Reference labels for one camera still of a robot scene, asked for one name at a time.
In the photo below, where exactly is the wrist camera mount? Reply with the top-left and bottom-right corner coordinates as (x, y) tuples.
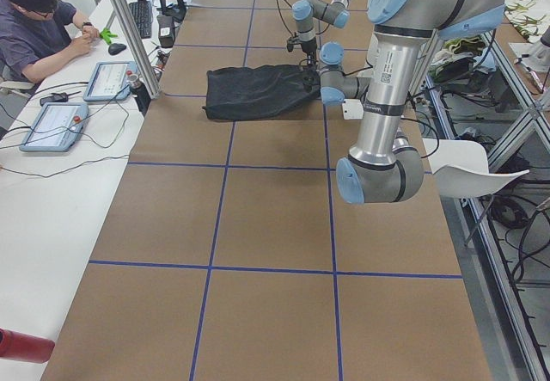
(286, 33), (301, 52)

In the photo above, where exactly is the aluminium frame post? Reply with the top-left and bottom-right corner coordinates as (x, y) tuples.
(111, 0), (161, 99)

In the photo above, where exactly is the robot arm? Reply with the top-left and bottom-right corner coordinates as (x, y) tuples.
(287, 0), (351, 68)
(320, 0), (504, 204)

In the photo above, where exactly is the far teach pendant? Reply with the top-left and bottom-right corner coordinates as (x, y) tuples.
(82, 61), (138, 103)

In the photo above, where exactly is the black keyboard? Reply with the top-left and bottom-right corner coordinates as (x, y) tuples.
(128, 0), (152, 39)

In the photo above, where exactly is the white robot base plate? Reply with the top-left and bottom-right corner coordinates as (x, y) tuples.
(341, 99), (364, 120)

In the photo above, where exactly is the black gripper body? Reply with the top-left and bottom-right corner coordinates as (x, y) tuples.
(301, 69), (321, 89)
(300, 40), (317, 61)

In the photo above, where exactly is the black graphic t-shirt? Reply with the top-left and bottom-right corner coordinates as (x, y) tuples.
(203, 65), (320, 121)

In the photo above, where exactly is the black computer mouse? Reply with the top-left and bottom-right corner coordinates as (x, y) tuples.
(107, 43), (126, 56)

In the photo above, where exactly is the braided camera cable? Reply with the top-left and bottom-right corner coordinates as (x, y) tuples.
(274, 0), (302, 51)

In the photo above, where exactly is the teach pendant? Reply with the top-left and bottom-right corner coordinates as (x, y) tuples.
(19, 102), (89, 152)
(82, 61), (138, 103)

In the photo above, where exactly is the dark drink bottle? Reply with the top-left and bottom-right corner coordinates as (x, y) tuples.
(126, 70), (150, 116)

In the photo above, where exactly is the near teach pendant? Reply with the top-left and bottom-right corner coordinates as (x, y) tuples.
(19, 102), (89, 152)

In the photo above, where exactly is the white chair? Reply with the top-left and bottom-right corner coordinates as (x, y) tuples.
(423, 138), (529, 199)

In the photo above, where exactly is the seated man in grey shirt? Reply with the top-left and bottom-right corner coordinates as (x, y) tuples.
(1, 0), (100, 83)

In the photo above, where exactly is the green plastic tool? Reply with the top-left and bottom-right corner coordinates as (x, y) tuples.
(100, 28), (118, 46)

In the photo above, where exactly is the red bottle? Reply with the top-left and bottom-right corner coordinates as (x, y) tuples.
(0, 329), (55, 364)

